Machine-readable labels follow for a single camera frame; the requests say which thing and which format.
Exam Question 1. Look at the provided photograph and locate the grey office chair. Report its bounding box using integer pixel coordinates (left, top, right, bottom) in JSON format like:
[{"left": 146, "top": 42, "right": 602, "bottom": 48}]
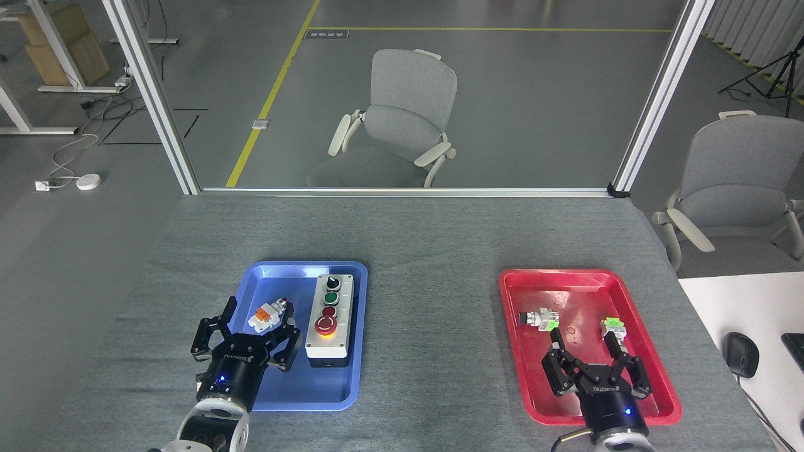
[
  {"left": 652, "top": 110, "right": 804, "bottom": 272},
  {"left": 307, "top": 49, "right": 458, "bottom": 188}
]

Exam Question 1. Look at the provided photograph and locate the grey push button control box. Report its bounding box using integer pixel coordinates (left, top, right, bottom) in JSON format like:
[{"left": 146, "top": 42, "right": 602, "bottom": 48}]
[{"left": 305, "top": 274, "right": 355, "bottom": 369}]

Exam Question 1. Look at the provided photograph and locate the brown cardboard box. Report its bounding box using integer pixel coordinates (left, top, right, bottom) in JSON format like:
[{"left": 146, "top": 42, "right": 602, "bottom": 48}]
[
  {"left": 25, "top": 31, "right": 111, "bottom": 87},
  {"left": 18, "top": 3, "right": 90, "bottom": 47}
]

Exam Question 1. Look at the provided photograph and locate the blue plastic tray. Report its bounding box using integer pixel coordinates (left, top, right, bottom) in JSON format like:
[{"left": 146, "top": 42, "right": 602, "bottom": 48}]
[{"left": 223, "top": 261, "right": 369, "bottom": 413}]

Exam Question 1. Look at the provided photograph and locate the black tripod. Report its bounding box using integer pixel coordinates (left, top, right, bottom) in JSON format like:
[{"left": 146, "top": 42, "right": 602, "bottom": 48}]
[{"left": 718, "top": 36, "right": 804, "bottom": 119}]

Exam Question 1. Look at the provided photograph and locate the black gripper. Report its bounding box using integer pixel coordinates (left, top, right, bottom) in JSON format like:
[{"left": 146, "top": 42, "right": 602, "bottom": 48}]
[
  {"left": 541, "top": 328, "right": 655, "bottom": 437},
  {"left": 191, "top": 296, "right": 302, "bottom": 412}
]

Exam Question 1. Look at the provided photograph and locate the orange and white switch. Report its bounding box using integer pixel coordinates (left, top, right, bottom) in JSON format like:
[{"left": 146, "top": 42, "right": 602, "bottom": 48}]
[{"left": 247, "top": 298, "right": 295, "bottom": 331}]

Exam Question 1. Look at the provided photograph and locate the silver aluminium crossbar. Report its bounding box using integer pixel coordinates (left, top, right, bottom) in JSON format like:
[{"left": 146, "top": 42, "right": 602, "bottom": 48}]
[{"left": 200, "top": 186, "right": 613, "bottom": 198}]

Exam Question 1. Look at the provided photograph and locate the white floor cable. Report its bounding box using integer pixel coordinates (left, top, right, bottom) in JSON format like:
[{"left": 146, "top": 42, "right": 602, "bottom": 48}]
[{"left": 48, "top": 116, "right": 100, "bottom": 184}]

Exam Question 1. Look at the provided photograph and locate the black keyboard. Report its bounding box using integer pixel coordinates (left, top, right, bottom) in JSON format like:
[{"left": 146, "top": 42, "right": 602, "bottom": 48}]
[{"left": 781, "top": 333, "right": 804, "bottom": 372}]

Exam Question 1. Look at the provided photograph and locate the black push button switch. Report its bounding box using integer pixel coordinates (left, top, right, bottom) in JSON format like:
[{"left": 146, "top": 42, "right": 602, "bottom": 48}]
[{"left": 519, "top": 308, "right": 561, "bottom": 333}]

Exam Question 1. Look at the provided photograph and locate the black computer mouse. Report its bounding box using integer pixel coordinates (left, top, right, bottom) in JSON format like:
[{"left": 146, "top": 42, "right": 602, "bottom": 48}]
[{"left": 722, "top": 331, "right": 761, "bottom": 379}]

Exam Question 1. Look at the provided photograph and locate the red plastic tray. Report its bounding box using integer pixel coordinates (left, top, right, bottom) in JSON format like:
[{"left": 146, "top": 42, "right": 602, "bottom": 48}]
[{"left": 498, "top": 269, "right": 683, "bottom": 427}]

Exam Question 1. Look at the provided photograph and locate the silver aluminium post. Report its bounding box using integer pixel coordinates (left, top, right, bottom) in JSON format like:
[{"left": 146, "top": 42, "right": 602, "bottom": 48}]
[
  {"left": 102, "top": 0, "right": 202, "bottom": 195},
  {"left": 608, "top": 0, "right": 717, "bottom": 199}
]

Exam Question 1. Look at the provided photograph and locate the white side table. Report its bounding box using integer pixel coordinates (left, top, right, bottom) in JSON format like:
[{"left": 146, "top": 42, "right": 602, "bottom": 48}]
[{"left": 677, "top": 271, "right": 804, "bottom": 452}]

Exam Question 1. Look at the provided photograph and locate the white pleated curtain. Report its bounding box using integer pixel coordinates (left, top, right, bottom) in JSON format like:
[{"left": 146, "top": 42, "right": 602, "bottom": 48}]
[{"left": 700, "top": 0, "right": 804, "bottom": 106}]

